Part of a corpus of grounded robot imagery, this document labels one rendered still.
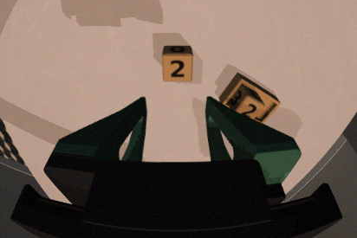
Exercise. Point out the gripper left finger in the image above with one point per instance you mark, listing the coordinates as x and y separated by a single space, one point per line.
103 138

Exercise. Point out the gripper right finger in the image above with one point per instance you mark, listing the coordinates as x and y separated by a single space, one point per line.
276 152

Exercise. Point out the tan wooden cube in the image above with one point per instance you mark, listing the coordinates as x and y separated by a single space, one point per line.
177 63
246 101

